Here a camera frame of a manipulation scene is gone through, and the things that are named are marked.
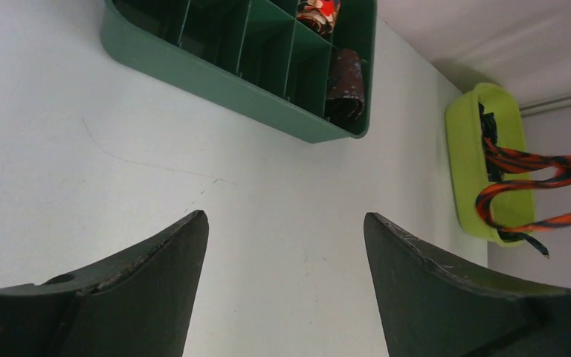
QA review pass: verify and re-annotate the right corner aluminium post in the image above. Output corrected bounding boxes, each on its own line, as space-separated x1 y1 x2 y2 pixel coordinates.
520 92 571 117

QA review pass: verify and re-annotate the brown patterned rolled tie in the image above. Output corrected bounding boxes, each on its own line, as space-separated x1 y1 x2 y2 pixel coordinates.
324 48 366 126

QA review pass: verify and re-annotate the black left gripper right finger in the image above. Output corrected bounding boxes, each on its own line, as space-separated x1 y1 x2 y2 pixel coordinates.
364 213 571 356

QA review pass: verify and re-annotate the green compartment organizer tray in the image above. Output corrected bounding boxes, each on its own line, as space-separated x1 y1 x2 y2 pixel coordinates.
100 1 378 144

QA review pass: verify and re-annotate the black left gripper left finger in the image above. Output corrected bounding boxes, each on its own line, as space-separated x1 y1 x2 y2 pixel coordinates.
0 210 209 356

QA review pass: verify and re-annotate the lime green plastic bin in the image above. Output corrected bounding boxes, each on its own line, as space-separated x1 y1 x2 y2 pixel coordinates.
445 83 527 248

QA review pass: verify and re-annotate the navy floral gold tie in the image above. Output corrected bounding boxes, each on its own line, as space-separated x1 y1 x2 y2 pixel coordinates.
478 103 503 182

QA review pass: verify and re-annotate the orange navy striped tie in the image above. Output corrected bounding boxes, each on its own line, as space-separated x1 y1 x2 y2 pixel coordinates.
475 138 571 258

